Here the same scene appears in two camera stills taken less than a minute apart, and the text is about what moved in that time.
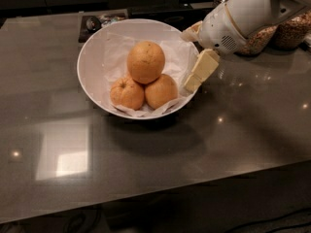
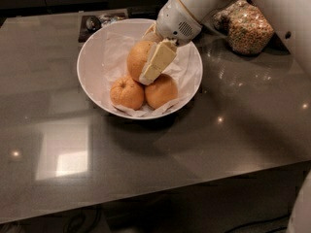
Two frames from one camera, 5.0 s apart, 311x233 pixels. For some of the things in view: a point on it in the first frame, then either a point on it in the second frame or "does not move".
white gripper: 218,30 → 175,22
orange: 146,62 does not move
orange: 159,91 does not move
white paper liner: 179,55 does not move
